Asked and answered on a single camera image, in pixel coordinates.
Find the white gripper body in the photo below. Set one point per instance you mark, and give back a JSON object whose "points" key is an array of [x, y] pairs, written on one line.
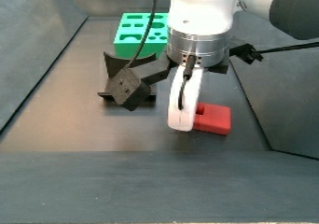
{"points": [[183, 100]]}

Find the red square-circle object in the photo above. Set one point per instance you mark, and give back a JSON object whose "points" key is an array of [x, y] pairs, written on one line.
{"points": [[212, 118]]}

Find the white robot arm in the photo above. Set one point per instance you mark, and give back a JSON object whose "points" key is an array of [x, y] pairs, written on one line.
{"points": [[198, 41]]}

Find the black curved regrasp stand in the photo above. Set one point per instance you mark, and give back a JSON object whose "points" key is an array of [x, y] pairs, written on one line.
{"points": [[114, 65]]}

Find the green shape-sorter fixture block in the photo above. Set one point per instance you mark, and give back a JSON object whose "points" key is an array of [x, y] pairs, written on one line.
{"points": [[131, 31]]}

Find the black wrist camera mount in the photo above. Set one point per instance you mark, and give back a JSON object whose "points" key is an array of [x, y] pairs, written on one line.
{"points": [[130, 86]]}

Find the black cable connector right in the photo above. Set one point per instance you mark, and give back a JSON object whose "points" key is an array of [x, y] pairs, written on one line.
{"points": [[249, 54]]}

